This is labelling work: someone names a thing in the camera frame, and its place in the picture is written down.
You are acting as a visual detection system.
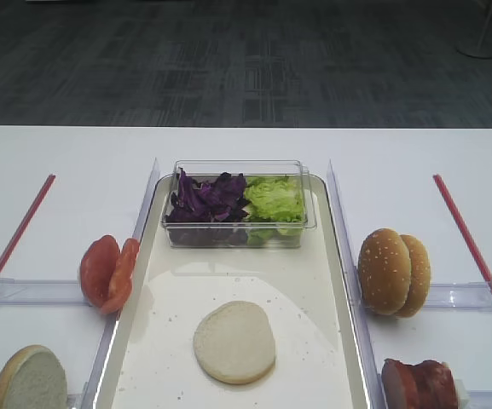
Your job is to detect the green lettuce leaves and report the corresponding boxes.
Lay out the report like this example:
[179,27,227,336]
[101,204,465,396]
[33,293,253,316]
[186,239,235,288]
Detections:
[244,175,305,247]

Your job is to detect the purple cabbage leaves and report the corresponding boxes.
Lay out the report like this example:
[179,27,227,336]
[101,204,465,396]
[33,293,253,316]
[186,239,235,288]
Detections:
[165,170,249,247]

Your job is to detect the red meat slices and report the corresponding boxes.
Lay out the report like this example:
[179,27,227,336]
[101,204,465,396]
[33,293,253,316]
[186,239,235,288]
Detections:
[381,359,460,409]

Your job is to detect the inner tomato slice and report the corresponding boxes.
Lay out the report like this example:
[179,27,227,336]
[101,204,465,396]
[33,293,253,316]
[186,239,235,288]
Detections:
[101,238,140,314]

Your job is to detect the bun bottom half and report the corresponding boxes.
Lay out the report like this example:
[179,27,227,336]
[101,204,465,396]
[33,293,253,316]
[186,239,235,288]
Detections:
[193,301,276,385]

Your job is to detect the thin bun bottom slice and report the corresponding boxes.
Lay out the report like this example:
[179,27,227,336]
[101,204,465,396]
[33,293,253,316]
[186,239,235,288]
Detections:
[0,344,67,409]

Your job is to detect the long clear divider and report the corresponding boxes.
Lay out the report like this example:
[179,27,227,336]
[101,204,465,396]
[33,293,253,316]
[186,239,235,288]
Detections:
[327,161,386,408]
[75,158,160,408]

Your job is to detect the clear rail near tomato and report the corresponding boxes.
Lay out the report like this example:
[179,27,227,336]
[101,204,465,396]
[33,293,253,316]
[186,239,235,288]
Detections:
[0,278,90,306]

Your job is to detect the long clear right divider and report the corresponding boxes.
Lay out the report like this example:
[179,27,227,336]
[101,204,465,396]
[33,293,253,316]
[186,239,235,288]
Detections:
[327,161,386,408]

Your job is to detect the clear rail right bun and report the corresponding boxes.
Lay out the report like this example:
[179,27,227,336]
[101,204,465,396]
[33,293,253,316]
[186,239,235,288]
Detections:
[415,281,492,312]

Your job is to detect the sesame bun top front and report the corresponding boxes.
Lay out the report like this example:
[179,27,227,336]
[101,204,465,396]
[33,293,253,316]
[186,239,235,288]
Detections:
[357,228,411,315]

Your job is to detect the white pusher block meat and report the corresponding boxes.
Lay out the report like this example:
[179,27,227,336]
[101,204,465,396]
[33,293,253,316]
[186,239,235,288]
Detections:
[454,378,470,409]

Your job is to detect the sesame bun top rear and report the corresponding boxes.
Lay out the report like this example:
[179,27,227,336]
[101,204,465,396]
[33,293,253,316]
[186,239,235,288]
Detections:
[396,234,431,318]

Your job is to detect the left red strip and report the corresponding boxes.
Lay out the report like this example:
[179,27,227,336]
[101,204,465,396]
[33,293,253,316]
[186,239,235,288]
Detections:
[0,174,55,273]

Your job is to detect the red strip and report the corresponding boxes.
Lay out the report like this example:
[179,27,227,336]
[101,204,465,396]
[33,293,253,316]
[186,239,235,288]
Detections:
[432,174,492,293]
[0,174,55,273]

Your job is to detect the white metal tray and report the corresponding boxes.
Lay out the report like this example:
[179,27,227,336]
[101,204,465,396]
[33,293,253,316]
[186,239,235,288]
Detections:
[95,176,371,408]

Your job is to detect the long clear left divider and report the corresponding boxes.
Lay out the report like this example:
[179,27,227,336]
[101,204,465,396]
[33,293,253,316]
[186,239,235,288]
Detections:
[75,158,160,408]

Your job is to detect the sesame bun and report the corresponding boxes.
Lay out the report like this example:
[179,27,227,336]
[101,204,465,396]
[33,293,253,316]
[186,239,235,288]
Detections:
[357,228,411,315]
[396,234,431,318]

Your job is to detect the right red strip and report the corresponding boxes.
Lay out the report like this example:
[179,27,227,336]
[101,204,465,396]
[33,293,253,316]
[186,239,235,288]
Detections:
[432,174,492,293]

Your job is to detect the white floor stand base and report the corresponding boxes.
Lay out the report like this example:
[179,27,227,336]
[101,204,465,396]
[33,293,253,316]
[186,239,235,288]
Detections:
[454,0,492,59]

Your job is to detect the tomato slice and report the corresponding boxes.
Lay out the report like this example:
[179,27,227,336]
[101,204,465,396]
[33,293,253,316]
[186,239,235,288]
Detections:
[79,235,120,308]
[101,238,140,314]

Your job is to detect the clear plastic salad box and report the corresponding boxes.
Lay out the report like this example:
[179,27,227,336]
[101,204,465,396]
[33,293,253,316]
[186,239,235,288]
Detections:
[161,159,317,248]

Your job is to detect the outer tomato slice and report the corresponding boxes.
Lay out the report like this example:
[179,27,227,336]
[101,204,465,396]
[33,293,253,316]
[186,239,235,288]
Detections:
[79,235,120,308]

